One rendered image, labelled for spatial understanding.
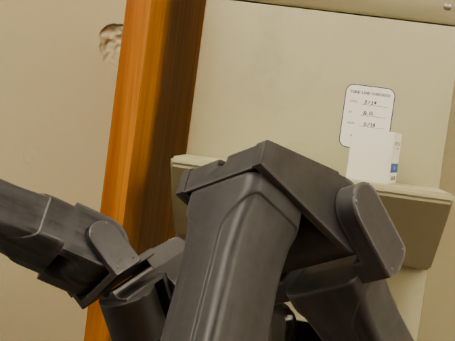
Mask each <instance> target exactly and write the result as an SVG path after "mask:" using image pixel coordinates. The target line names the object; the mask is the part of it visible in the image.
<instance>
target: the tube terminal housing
mask: <svg viewBox="0 0 455 341"><path fill-rule="evenodd" d="M454 81H455V26H444V25H438V24H427V23H421V22H410V21H404V20H393V19H387V18H376V17H370V16H359V15H353V14H342V13H336V12H325V11H319V10H313V9H302V8H295V7H285V6H279V5H268V4H262V3H251V2H245V1H234V0H206V5H205V11H204V21H203V26H202V36H201V42H200V52H199V57H198V67H197V73H196V83H195V88H194V99H193V104H192V114H191V119H190V130H189V135H188V145H187V150H186V154H192V155H197V156H206V157H212V158H221V159H227V158H228V156H230V155H232V154H235V153H237V152H241V151H242V150H246V149H248V148H250V147H253V146H256V145H257V144H258V143H260V142H262V141H265V140H270V141H273V142H274V143H277V144H279V145H281V146H283V147H286V148H288V149H290V150H292V151H294V152H296V153H298V154H300V155H303V156H305V157H307V158H310V159H312V160H314V161H316V162H319V163H320V164H323V165H325V166H327V167H329V168H332V169H334V170H336V171H338V172H339V174H340V175H345V176H346V172H347V163H348V158H349V147H339V146H338V142H339V133H340V128H341V119H342V113H343V104H344V98H345V90H346V84H347V83H353V84H359V85H370V86H375V87H385V88H391V89H397V90H396V95H395V104H394V109H393V118H392V123H391V132H394V133H400V134H402V143H401V148H400V153H399V162H398V167H397V176H396V181H395V182H396V183H405V184H410V185H419V186H425V187H434V188H438V189H439V183H440V178H441V169H442V164H443V155H444V150H445V145H446V136H447V132H448V123H449V117H450V109H451V104H452V95H453V90H454ZM426 276H427V270H424V269H416V268H411V267H401V269H400V270H399V272H398V273H397V274H396V275H394V276H393V277H390V278H387V279H386V280H387V284H388V286H389V290H390V292H391V295H392V297H393V300H394V302H395V304H396V307H397V309H398V311H399V313H400V315H401V316H402V319H403V320H404V322H405V324H406V326H407V328H408V330H409V332H410V333H411V335H412V337H413V339H414V341H417V335H418V327H419V322H420V313H421V308H422V303H423V294H424V289H425V280H426Z"/></svg>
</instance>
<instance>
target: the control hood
mask: <svg viewBox="0 0 455 341"><path fill-rule="evenodd" d="M216 160H223V161H225V162H226V161H227V159H221V158H212V157H206V156H197V155H192V154H184V155H178V156H174V158H172V159H171V195H172V213H173V230H174V231H175V233H178V234H184V235H186V233H187V227H188V217H187V215H186V210H187V207H188V206H187V205H186V204H185V203H184V202H183V201H181V200H180V199H179V198H178V197H177V195H176V191H177V187H178V184H179V180H180V177H181V174H182V172H184V171H186V170H189V169H191V168H198V167H200V166H203V165H206V164H208V163H211V162H214V161H216ZM349 180H351V181H352V182H353V183H354V184H356V183H360V182H367V183H369V184H371V186H373V188H374V189H375V190H376V192H377V194H378V195H379V197H380V199H381V201H382V203H383V205H384V207H385V209H386V211H387V212H388V214H389V216H390V218H391V220H392V222H393V224H394V226H395V228H396V230H397V232H398V233H399V236H400V237H401V239H402V242H403V243H404V246H405V247H406V255H405V259H404V262H403V265H402V267H411V268H416V269H424V270H428V268H431V265H432V263H433V259H434V257H435V253H436V251H437V248H438V245H439V242H440V239H441V236H442V233H443V230H444V227H445V225H446V222H447V219H448V216H449V213H450V210H451V207H452V204H453V201H454V197H453V196H452V194H450V193H448V192H446V191H443V190H441V189H438V188H434V187H425V186H419V185H410V184H405V183H394V184H384V183H375V182H369V181H361V180H356V179H349Z"/></svg>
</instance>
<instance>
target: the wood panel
mask: <svg viewBox="0 0 455 341"><path fill-rule="evenodd" d="M205 5H206V0H127V2H126V8H125V19H124V24H123V35H122V41H121V50H120V56H119V62H118V72H117V78H116V89H115V94H114V105H113V111H112V121H111V127H110V137H109V143H108V153H107V159H106V170H105V175H104V186H103V192H102V202H101V208H100V213H102V214H104V215H106V216H108V217H110V218H112V219H114V220H115V221H116V222H118V223H119V224H120V225H121V226H122V227H123V229H124V230H125V232H126V234H127V236H128V238H129V244H130V245H131V246H132V248H133V249H134V250H135V251H136V253H137V254H138V256H139V255H140V254H142V253H143V252H145V251H146V250H148V249H150V248H154V247H156V246H158V245H160V244H162V243H164V242H166V241H168V239H172V238H174V237H175V231H174V230H173V213H172V195H171V159H172V158H174V156H178V155H184V154H186V150H187V145H188V135H189V130H190V119H191V114H192V104H193V99H194V88H195V83H196V73H197V67H198V57H199V52H200V42H201V36H202V26H203V21H204V11H205ZM84 341H112V340H111V337H110V334H109V331H108V328H107V325H106V322H105V319H104V316H103V313H102V310H101V307H100V304H99V299H98V300H96V301H95V302H94V303H92V304H90V305H89V306H88V310H87V320H86V326H85V337H84Z"/></svg>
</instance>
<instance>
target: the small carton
mask: <svg viewBox="0 0 455 341"><path fill-rule="evenodd" d="M401 143H402V134H400V133H394V132H389V131H379V130H373V129H363V128H357V127H353V129H352V134H351V143H350V148H349V158H348V163H347V172H346V178H348V179H356V180H361V181H369V182H375V183H384V184H394V183H395V181H396V176H397V167H398V162H399V153H400V148H401Z"/></svg>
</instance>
